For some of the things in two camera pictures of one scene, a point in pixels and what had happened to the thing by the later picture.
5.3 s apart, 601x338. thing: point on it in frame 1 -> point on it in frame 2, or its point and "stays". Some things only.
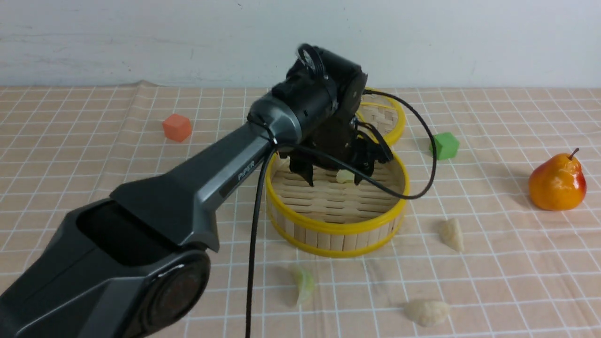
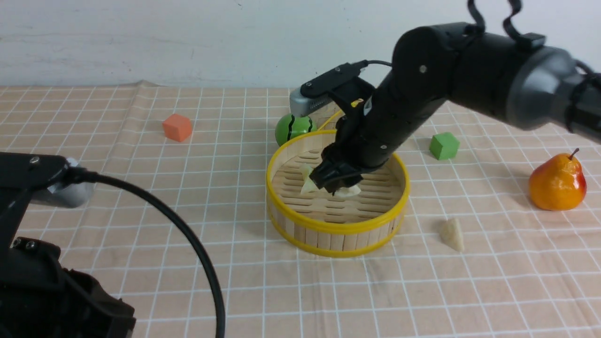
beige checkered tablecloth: (474, 257) stays
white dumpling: (450, 233) stays
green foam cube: (446, 146) stays
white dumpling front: (427, 313) -> (348, 191)
